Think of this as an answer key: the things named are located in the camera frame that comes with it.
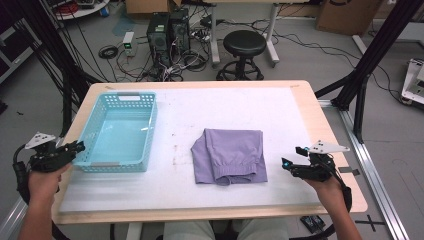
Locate person's left hand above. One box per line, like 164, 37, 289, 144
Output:
28, 163, 73, 205

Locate white power supply box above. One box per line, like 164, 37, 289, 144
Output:
122, 31, 138, 57

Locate large cardboard box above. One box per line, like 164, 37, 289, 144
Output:
314, 0, 384, 37

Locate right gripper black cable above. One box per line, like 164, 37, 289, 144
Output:
329, 159, 353, 215

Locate white device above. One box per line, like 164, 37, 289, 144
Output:
400, 58, 424, 108

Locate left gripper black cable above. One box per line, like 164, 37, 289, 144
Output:
12, 143, 35, 205

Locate black computer tower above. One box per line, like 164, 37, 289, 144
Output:
169, 8, 191, 54
146, 12, 172, 68

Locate person's light trousers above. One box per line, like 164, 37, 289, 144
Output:
163, 219, 289, 240

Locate black round stool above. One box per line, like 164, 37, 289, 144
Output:
215, 29, 268, 82

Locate person's right hand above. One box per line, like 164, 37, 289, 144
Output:
304, 178, 348, 215

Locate round white table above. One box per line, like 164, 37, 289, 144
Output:
44, 0, 111, 21

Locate black shelf unit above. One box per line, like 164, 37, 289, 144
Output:
0, 16, 38, 84

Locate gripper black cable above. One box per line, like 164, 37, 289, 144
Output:
329, 159, 353, 215
12, 143, 35, 205

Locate black tape strip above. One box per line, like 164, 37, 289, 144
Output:
339, 165, 361, 177

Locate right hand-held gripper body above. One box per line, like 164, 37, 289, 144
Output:
289, 140, 351, 183

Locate black tape cross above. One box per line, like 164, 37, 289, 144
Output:
354, 214, 386, 233

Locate purple shorts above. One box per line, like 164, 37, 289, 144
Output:
190, 128, 269, 186

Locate black metal frame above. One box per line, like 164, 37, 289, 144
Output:
6, 0, 101, 138
314, 0, 424, 144

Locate light blue plastic basket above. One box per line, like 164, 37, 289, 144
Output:
72, 91, 158, 173

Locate white table frame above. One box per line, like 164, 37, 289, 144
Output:
209, 0, 281, 68

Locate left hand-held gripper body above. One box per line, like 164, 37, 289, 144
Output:
24, 132, 73, 174

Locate coiled black cable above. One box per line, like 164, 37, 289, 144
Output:
98, 44, 119, 60

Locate small cardboard box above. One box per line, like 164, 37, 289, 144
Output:
124, 0, 183, 15

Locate aluminium floor rail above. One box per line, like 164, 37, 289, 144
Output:
318, 99, 411, 240
0, 137, 64, 240

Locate small black floor device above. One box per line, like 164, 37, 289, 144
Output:
299, 214, 326, 234

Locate tangle of floor cables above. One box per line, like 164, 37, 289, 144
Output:
113, 49, 214, 83

